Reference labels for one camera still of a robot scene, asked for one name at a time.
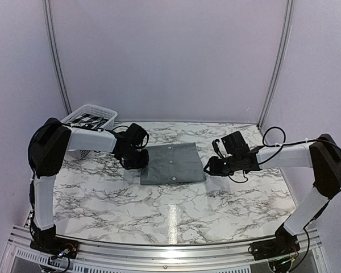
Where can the white plastic laundry basket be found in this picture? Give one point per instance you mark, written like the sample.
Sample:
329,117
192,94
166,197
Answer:
82,140

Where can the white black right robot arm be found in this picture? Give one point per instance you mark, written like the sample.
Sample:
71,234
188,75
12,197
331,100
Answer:
311,167

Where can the aluminium corner post left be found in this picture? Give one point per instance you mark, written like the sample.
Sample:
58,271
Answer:
50,27

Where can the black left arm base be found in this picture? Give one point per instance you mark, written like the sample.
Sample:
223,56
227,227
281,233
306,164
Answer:
48,242

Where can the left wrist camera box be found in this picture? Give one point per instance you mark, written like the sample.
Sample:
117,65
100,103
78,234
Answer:
136,136

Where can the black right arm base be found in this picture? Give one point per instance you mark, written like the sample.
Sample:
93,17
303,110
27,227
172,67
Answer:
284,243

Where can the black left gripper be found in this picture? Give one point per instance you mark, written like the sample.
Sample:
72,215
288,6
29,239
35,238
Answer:
141,164

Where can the black white plaid shirt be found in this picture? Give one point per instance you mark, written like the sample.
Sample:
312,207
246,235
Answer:
88,121

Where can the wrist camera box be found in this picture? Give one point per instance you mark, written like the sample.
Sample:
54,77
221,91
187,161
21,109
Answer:
136,136
234,145

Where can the grey long sleeve shirt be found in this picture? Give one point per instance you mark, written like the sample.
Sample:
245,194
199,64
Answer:
173,163

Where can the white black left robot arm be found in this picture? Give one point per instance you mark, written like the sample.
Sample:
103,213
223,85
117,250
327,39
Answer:
46,153

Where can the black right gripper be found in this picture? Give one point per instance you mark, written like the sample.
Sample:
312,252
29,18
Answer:
214,169

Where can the aluminium corner post right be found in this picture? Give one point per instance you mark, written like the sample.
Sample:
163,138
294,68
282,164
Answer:
281,52

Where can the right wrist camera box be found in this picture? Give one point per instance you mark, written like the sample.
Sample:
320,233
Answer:
234,145

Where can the aluminium corner post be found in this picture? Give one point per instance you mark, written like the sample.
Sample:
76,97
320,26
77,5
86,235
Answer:
50,27
281,52

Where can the aluminium front rail frame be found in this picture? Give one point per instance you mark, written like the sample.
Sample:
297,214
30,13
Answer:
95,256

